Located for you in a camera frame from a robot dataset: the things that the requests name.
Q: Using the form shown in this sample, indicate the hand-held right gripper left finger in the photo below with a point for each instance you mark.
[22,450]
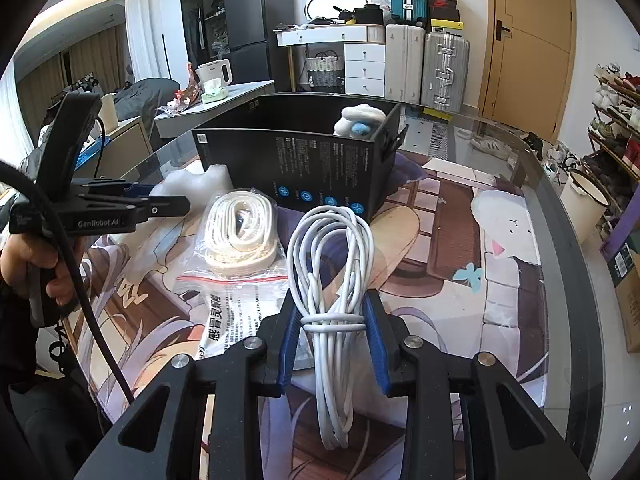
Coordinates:
[289,350]

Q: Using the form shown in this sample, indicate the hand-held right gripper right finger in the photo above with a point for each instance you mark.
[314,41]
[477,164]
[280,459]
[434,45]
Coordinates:
[377,350]

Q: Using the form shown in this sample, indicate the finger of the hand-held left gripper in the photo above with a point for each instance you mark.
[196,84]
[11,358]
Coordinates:
[167,206]
[140,190]

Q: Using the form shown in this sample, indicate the black cardboard box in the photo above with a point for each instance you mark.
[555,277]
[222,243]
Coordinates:
[300,160]

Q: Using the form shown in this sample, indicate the white fluffy ball blue spot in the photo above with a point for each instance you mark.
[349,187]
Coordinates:
[355,115]

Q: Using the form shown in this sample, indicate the person's left forearm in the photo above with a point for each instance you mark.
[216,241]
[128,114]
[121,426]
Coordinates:
[30,385]

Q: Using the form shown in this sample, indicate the person's left hand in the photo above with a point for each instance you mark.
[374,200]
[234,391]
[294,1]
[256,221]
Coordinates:
[15,265]

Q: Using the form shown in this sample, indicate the white foam wrap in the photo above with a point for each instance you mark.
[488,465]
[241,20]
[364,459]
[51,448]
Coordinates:
[200,182]

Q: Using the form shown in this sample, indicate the wooden low cabinet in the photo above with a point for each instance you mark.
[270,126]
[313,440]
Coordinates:
[130,145]

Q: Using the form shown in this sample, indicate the blue patterned tray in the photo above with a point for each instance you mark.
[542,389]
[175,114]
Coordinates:
[90,155]

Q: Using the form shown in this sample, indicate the white printed medicine packet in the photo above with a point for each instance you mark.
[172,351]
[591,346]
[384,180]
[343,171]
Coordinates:
[235,320]

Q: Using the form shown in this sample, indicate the cream cylinder container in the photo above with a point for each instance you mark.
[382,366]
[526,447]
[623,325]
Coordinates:
[110,110]

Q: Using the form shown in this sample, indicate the dark clothes pile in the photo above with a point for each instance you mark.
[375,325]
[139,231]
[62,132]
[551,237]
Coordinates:
[147,97]

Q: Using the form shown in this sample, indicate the crumpled snack wrappers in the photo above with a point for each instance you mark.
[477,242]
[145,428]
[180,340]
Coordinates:
[182,95]

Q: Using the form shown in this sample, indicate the printed cartoon desk mat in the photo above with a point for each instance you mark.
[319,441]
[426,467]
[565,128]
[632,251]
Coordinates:
[450,260]

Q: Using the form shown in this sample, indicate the green wipes pack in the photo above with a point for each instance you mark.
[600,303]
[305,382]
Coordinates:
[214,95]

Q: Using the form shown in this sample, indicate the grey side table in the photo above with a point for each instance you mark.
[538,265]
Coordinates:
[240,95]

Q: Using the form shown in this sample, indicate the brown curtains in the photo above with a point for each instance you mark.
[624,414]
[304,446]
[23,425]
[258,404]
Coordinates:
[95,65]

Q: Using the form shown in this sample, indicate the white electric kettle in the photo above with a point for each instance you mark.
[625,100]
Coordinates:
[212,72]

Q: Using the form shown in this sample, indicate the white curtain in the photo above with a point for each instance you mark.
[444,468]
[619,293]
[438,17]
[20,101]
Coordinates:
[150,40]

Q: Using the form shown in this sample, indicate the tall dark glass cabinet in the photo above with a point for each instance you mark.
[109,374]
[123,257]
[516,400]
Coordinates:
[200,10]

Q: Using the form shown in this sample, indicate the black refrigerator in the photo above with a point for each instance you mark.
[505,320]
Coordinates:
[250,20]

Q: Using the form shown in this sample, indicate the woven basket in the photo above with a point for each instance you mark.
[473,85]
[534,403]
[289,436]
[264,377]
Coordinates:
[324,72]

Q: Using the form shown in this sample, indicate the white sneakers pair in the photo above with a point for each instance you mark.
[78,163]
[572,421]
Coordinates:
[487,144]

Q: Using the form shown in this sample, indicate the white dressing table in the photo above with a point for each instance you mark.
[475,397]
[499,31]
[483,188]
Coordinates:
[365,60]

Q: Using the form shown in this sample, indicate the white bucket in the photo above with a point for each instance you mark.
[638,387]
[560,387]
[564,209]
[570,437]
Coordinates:
[582,207]

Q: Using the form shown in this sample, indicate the heap of loose shoes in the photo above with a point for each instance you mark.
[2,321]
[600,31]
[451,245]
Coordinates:
[545,157]

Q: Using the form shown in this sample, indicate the oval white mirror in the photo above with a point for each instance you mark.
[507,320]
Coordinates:
[325,5]

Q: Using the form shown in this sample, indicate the dark printed carton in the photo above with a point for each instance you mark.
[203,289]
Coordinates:
[625,260]

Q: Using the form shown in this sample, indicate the white suitcase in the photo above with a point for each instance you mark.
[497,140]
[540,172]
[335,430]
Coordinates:
[404,62]

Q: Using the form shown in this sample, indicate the purple board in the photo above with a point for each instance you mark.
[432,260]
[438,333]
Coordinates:
[625,220]

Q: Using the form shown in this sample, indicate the silver suitcase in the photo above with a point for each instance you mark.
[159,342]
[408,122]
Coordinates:
[445,72]

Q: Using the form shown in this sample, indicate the wooden shoe rack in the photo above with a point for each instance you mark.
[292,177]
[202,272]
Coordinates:
[617,152]

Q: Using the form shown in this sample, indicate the wooden door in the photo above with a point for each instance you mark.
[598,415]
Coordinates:
[530,60]

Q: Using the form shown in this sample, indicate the black yellow shoebox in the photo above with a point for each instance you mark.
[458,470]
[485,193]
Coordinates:
[447,26]

